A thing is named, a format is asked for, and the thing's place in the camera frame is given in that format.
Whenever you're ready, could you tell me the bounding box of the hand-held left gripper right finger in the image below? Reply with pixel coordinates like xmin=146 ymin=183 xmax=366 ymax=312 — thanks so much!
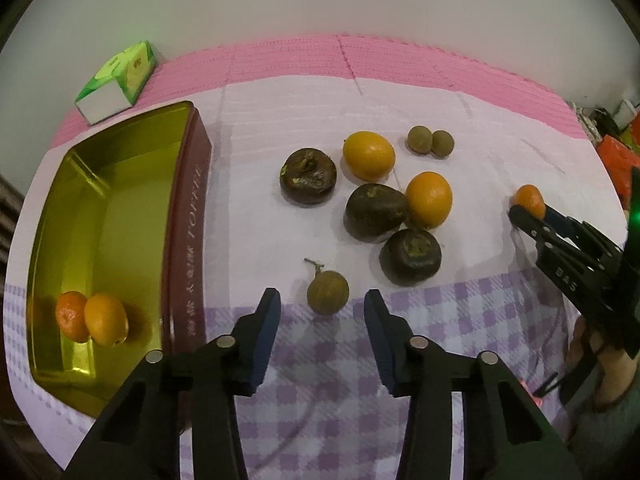
xmin=363 ymin=289 xmax=583 ymax=480

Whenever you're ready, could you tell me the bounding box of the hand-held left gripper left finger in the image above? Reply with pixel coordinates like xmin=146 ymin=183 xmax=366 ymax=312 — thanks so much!
xmin=62 ymin=287 xmax=282 ymax=480

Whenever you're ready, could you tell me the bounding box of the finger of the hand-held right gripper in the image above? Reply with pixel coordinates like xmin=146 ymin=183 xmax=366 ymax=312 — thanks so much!
xmin=544 ymin=203 xmax=622 ymax=262
xmin=508 ymin=204 xmax=569 ymax=262

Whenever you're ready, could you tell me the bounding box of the small reddish mandarin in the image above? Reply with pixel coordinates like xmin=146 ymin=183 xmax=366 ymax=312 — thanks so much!
xmin=511 ymin=184 xmax=546 ymax=219
xmin=55 ymin=291 xmax=93 ymax=344

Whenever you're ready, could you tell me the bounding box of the brown longan with stem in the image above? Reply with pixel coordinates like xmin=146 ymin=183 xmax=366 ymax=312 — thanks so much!
xmin=304 ymin=258 xmax=350 ymax=317

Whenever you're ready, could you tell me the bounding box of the dark brown water chestnut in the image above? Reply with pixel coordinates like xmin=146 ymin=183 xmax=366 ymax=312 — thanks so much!
xmin=343 ymin=183 xmax=410 ymax=242
xmin=279 ymin=148 xmax=338 ymax=206
xmin=379 ymin=228 xmax=443 ymax=287

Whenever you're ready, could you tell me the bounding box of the yellow-orange kumquat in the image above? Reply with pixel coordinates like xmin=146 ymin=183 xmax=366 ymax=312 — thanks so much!
xmin=83 ymin=292 xmax=129 ymax=347
xmin=405 ymin=171 xmax=453 ymax=229
xmin=342 ymin=131 xmax=396 ymax=182

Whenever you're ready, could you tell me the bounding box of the gold and maroon tin box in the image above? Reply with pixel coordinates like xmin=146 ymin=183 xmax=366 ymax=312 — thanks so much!
xmin=25 ymin=101 xmax=213 ymax=433

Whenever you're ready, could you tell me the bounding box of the person's right hand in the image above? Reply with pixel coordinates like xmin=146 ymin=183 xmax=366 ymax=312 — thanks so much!
xmin=565 ymin=317 xmax=632 ymax=408

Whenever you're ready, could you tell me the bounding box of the orange plastic bag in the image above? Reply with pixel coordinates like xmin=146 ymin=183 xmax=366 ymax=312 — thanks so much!
xmin=597 ymin=135 xmax=640 ymax=211

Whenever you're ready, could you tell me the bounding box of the white and purple plaid cloth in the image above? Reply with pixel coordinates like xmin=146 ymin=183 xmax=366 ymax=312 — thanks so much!
xmin=2 ymin=75 xmax=628 ymax=480

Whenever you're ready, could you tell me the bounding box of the green and white tissue pack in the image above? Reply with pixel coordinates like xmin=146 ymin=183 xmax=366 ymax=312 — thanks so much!
xmin=74 ymin=40 xmax=159 ymax=126

